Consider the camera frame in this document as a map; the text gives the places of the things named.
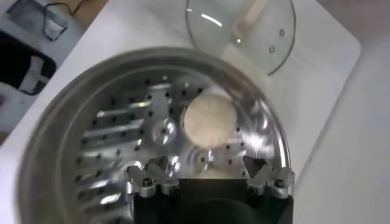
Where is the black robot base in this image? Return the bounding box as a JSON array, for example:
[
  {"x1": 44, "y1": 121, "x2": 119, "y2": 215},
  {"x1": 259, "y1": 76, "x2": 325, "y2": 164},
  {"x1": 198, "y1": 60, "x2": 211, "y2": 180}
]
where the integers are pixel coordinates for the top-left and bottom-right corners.
[{"x1": 0, "y1": 30, "x2": 57, "y2": 97}]

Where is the thin black floor cable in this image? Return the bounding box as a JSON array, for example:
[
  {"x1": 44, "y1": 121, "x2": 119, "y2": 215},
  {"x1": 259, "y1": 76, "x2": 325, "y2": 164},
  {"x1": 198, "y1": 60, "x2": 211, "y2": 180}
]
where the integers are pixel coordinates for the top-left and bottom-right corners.
[{"x1": 42, "y1": 0, "x2": 92, "y2": 42}]

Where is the stainless steel steamer basket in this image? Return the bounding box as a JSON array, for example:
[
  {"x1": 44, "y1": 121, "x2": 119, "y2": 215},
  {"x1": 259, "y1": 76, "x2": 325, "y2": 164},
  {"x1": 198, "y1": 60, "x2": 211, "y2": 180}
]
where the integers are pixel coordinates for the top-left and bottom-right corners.
[{"x1": 16, "y1": 47, "x2": 293, "y2": 224}]

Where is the round glass pot lid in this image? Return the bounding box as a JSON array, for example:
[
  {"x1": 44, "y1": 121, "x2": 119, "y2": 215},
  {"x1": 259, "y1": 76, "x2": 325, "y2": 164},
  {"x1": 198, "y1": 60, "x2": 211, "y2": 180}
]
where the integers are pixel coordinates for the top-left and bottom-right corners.
[{"x1": 185, "y1": 0, "x2": 297, "y2": 76}]

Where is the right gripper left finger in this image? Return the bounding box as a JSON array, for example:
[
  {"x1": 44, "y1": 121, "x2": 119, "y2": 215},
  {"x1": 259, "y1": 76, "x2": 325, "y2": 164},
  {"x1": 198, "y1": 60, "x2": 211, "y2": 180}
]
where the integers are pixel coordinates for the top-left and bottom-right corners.
[{"x1": 126, "y1": 158, "x2": 180, "y2": 198}]

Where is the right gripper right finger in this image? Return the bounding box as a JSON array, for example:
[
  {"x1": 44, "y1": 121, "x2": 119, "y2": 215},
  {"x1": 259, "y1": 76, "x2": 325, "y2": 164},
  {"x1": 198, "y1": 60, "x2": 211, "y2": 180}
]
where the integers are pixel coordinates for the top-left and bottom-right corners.
[{"x1": 243, "y1": 156, "x2": 295, "y2": 199}]

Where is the white steamed baozi bun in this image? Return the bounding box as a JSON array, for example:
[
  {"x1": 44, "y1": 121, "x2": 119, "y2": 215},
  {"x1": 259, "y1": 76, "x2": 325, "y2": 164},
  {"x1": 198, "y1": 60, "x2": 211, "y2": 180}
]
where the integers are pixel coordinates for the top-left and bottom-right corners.
[{"x1": 182, "y1": 93, "x2": 238, "y2": 150}]

